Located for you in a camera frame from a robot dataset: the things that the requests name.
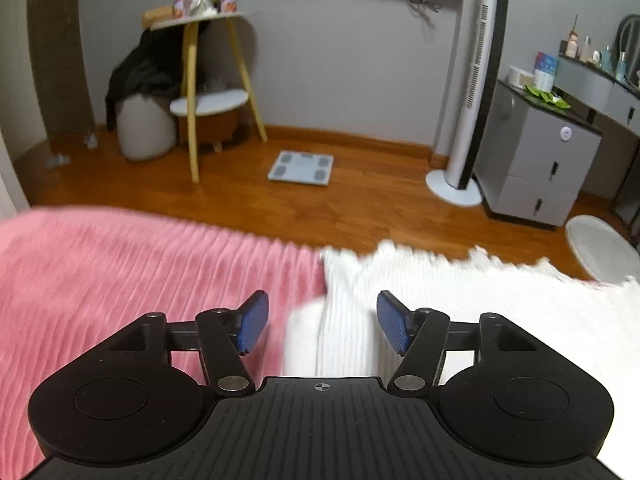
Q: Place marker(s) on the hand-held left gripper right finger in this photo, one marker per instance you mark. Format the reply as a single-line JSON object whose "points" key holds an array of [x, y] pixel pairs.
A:
{"points": [[392, 321]]}

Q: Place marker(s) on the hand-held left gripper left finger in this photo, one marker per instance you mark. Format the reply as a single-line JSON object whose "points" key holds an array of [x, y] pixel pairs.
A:
{"points": [[253, 321]]}

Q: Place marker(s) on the white ribbed knit sweater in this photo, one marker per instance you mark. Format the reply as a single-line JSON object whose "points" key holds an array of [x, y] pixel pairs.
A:
{"points": [[500, 310]]}

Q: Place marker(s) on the grey bathroom scale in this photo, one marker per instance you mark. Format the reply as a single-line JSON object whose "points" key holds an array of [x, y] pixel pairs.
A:
{"points": [[300, 167]]}

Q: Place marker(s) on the pink ribbed blanket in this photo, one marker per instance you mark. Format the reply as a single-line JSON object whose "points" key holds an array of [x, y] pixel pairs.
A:
{"points": [[100, 270]]}

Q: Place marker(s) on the brown round stool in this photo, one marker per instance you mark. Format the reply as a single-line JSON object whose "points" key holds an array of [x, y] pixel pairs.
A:
{"points": [[215, 130]]}

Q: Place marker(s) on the grey drawer cabinet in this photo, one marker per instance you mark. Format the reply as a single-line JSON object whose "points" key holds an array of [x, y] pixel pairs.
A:
{"points": [[530, 170]]}

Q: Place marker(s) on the white round pouf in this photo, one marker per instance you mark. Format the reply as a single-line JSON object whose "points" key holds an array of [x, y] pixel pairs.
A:
{"points": [[145, 130]]}

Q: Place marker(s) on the white round rug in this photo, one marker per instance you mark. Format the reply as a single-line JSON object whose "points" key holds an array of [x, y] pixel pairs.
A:
{"points": [[600, 247]]}

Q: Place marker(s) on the round yellow-legged side table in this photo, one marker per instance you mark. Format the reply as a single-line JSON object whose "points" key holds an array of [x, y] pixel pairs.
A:
{"points": [[210, 102]]}

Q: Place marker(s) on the white tower fan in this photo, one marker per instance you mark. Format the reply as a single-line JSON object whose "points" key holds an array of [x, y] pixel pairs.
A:
{"points": [[477, 85]]}

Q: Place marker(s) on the round white night light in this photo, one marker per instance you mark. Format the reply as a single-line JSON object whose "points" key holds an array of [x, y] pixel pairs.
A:
{"points": [[565, 133]]}

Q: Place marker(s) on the green leaf-shaped tray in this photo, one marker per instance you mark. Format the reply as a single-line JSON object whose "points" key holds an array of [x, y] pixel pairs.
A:
{"points": [[547, 99]]}

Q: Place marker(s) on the black clothing heap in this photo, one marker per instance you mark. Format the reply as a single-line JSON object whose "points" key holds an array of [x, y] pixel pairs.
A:
{"points": [[140, 70]]}

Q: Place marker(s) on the white round jar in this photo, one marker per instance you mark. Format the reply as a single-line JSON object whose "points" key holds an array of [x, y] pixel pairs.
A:
{"points": [[521, 76]]}

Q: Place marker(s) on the blue and white box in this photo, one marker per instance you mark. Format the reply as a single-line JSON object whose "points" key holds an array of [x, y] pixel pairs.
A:
{"points": [[545, 72]]}

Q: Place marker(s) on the grey vanity desk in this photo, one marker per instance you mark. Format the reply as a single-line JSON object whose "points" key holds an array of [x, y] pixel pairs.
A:
{"points": [[585, 85]]}

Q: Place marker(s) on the small brown box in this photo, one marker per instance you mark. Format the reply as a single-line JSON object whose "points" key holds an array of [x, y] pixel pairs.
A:
{"points": [[152, 17]]}

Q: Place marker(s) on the reed diffuser bottle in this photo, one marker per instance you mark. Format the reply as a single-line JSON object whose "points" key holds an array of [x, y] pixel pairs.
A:
{"points": [[573, 45]]}

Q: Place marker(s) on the small pale cosmetic bottle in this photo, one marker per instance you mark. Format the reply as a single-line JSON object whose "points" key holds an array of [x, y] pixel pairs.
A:
{"points": [[586, 50]]}

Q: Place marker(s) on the brown wooden door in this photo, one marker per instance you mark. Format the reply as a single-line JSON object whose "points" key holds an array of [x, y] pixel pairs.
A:
{"points": [[60, 50]]}

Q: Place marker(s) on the teal cosmetic bottle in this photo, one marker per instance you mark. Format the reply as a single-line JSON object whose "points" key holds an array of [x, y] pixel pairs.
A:
{"points": [[607, 60]]}

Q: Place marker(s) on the pale blue cosmetic bottle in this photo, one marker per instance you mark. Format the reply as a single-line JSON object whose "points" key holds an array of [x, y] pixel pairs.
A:
{"points": [[622, 67]]}

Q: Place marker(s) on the round black-framed mirror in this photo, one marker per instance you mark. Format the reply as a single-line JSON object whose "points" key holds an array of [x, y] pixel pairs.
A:
{"points": [[631, 45]]}

